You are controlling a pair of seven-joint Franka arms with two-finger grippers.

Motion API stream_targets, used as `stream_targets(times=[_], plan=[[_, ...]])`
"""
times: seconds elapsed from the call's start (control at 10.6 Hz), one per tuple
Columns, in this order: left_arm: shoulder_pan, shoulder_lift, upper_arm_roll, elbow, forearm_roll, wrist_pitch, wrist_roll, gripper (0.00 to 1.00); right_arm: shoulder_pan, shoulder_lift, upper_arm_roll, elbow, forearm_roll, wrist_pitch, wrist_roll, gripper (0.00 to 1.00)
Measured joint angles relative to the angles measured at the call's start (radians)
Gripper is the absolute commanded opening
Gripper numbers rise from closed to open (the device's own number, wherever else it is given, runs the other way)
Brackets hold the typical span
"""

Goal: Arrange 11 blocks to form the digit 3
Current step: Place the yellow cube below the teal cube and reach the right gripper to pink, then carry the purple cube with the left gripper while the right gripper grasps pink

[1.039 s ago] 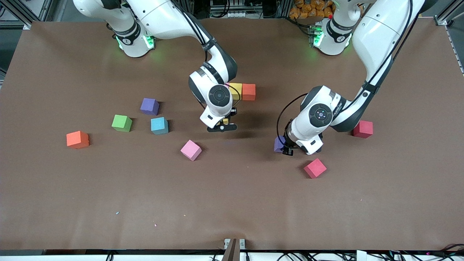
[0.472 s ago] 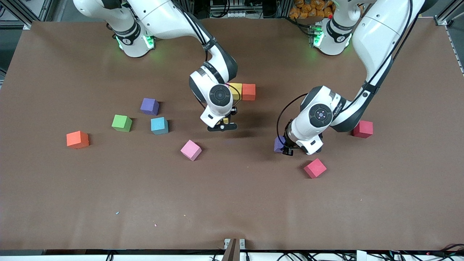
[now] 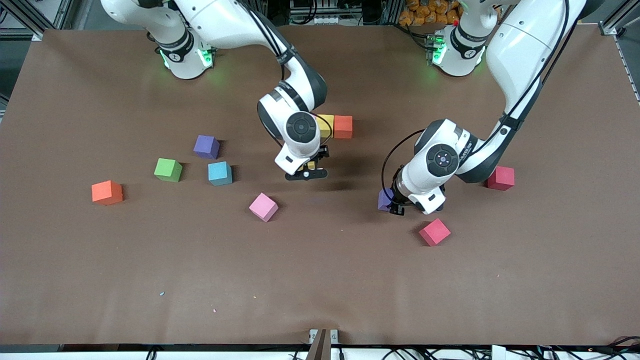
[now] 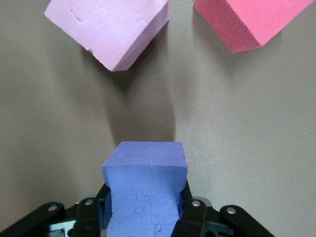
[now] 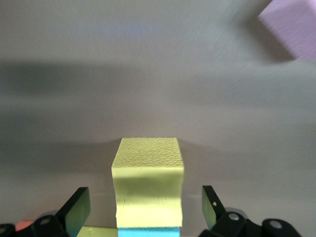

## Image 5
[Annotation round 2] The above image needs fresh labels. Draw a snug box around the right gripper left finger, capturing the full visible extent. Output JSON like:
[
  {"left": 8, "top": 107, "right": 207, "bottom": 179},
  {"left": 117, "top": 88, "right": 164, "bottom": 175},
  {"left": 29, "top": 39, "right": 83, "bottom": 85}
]
[{"left": 0, "top": 187, "right": 91, "bottom": 237}]

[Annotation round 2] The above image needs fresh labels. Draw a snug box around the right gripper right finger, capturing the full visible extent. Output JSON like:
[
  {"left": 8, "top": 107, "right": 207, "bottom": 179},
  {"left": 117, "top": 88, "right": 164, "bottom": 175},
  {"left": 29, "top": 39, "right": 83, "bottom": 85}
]
[{"left": 199, "top": 185, "right": 304, "bottom": 237}]

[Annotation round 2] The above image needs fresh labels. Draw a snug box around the yellow foam cube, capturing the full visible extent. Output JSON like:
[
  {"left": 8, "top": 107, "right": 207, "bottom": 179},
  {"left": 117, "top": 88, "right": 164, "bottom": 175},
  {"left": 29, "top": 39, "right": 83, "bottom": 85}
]
[
  {"left": 111, "top": 137, "right": 185, "bottom": 228},
  {"left": 78, "top": 226, "right": 119, "bottom": 237}
]

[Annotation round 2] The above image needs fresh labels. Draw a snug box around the orange foam cube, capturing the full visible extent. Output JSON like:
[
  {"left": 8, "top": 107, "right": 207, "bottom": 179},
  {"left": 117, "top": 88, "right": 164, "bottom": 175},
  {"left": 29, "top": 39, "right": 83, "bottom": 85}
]
[{"left": 15, "top": 220, "right": 34, "bottom": 232}]

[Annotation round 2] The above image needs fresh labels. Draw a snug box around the teal foam cube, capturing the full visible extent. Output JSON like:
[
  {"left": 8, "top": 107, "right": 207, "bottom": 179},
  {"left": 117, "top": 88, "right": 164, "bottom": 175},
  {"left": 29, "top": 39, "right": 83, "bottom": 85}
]
[{"left": 117, "top": 226, "right": 181, "bottom": 237}]

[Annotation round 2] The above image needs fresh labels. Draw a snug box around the pink foam cube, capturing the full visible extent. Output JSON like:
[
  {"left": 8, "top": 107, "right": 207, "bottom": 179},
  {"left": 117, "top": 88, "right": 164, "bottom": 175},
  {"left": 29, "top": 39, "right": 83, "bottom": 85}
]
[{"left": 257, "top": 0, "right": 316, "bottom": 61}]

